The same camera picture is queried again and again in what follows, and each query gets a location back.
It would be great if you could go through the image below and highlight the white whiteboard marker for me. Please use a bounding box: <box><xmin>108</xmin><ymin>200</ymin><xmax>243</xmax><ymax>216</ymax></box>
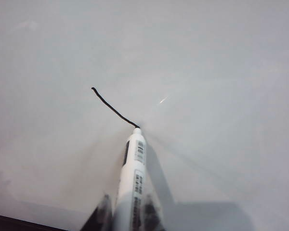
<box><xmin>112</xmin><ymin>125</ymin><xmax>150</xmax><ymax>231</ymax></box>

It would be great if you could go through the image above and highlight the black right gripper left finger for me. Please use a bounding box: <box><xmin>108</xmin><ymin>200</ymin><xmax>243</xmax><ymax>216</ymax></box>
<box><xmin>79</xmin><ymin>193</ymin><xmax>117</xmax><ymax>231</ymax></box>

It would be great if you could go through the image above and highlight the white glass whiteboard black frame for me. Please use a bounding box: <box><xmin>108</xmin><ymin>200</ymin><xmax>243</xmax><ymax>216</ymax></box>
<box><xmin>0</xmin><ymin>0</ymin><xmax>289</xmax><ymax>231</ymax></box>

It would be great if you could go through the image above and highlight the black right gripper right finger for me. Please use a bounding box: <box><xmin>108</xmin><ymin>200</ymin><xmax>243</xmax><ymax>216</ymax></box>
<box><xmin>144</xmin><ymin>193</ymin><xmax>165</xmax><ymax>231</ymax></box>

